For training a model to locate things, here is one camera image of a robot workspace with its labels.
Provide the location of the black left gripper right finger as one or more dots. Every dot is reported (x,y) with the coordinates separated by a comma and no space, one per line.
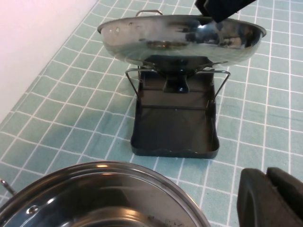
(288,184)

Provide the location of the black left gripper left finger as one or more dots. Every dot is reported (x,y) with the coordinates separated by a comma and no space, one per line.
(260,205)

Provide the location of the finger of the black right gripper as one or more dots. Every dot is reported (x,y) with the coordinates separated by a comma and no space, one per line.
(225,9)
(200,6)

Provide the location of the steel pot lid black knob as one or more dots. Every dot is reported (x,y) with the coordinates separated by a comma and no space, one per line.
(132,47)

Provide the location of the teal grid tablecloth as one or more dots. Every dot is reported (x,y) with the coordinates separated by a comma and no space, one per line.
(59,106)

